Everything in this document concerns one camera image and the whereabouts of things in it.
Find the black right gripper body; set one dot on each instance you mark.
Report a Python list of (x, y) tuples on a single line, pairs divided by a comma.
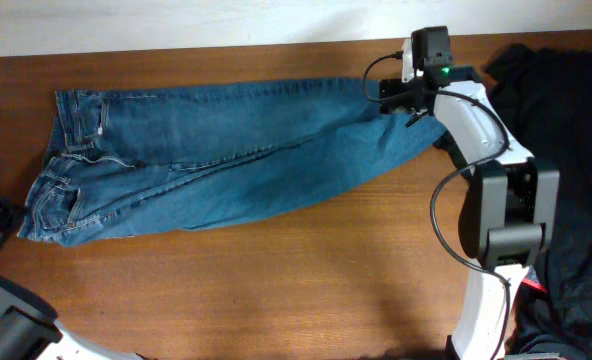
[(399, 95)]

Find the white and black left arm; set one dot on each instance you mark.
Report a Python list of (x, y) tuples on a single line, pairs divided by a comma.
[(29, 325)]

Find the black garment pile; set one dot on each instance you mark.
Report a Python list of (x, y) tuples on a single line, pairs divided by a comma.
[(544, 97)]

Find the blue denim jeans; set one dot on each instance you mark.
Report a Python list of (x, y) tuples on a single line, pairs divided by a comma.
[(123, 163)]

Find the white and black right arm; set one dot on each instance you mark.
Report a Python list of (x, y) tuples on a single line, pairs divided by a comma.
[(507, 217)]

